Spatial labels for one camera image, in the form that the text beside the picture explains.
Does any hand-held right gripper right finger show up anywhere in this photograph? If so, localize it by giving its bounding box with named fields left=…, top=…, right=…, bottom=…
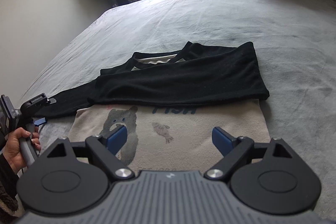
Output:
left=206, top=127, right=292, bottom=180

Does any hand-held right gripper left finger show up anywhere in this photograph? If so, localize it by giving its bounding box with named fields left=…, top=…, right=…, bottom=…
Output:
left=47, top=125, right=134, bottom=180

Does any black and cream raglan shirt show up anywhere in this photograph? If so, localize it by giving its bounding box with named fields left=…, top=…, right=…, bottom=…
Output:
left=33, top=41, right=271, bottom=172

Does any person's left forearm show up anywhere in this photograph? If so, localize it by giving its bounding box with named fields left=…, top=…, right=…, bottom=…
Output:
left=0, top=153, right=19, bottom=215

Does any person's left hand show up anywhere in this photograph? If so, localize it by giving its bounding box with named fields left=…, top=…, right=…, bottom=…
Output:
left=1, top=127, right=42, bottom=174

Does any bed with grey sheet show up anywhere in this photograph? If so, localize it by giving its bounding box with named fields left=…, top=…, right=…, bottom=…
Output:
left=17, top=0, right=336, bottom=224

